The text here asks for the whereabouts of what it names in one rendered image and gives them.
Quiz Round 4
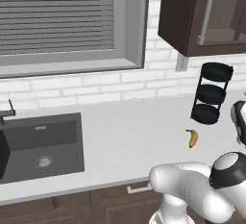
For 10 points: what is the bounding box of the dark grey tap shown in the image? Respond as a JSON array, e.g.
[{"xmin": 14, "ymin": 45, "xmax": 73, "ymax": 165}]
[{"xmin": 0, "ymin": 99, "xmax": 16, "ymax": 127}]

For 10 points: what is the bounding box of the dark brown wall cupboard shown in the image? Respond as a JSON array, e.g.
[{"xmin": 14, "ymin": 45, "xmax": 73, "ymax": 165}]
[{"xmin": 158, "ymin": 0, "xmax": 246, "ymax": 58}]

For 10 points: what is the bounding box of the dark grey sink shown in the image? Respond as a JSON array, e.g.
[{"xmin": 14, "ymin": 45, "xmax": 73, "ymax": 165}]
[{"xmin": 0, "ymin": 112, "xmax": 86, "ymax": 185}]

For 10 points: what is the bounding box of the glass cupboard door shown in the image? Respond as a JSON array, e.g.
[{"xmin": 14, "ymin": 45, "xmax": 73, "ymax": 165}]
[{"xmin": 186, "ymin": 0, "xmax": 246, "ymax": 57}]

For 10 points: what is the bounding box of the dark brown base cupboard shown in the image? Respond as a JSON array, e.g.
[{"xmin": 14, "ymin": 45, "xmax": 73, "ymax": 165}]
[{"xmin": 0, "ymin": 190, "xmax": 167, "ymax": 224}]

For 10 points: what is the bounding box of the grey wall socket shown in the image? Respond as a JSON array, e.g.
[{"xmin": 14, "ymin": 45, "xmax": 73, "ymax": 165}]
[{"xmin": 175, "ymin": 53, "xmax": 190, "ymax": 73}]

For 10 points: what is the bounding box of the black three-tier wire stand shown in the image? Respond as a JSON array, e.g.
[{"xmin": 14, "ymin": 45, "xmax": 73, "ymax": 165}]
[{"xmin": 190, "ymin": 62, "xmax": 234, "ymax": 126}]

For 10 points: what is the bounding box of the silver drawer handle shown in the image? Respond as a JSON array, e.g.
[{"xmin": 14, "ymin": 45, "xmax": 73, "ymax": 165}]
[{"xmin": 126, "ymin": 183, "xmax": 154, "ymax": 195}]

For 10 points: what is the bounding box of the silver cupboard door handle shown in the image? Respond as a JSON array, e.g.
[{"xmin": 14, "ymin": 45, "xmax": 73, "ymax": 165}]
[{"xmin": 196, "ymin": 0, "xmax": 217, "ymax": 46}]

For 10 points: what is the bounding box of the grey window with blinds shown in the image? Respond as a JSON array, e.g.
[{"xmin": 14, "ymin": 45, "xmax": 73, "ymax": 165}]
[{"xmin": 0, "ymin": 0, "xmax": 152, "ymax": 79}]

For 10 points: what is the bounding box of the dark brown drawer front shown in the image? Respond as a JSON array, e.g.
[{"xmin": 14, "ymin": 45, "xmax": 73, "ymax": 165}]
[{"xmin": 90, "ymin": 179, "xmax": 164, "ymax": 207}]

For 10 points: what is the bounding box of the yellow banana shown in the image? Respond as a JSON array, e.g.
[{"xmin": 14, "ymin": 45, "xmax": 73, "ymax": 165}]
[{"xmin": 185, "ymin": 129, "xmax": 199, "ymax": 149}]

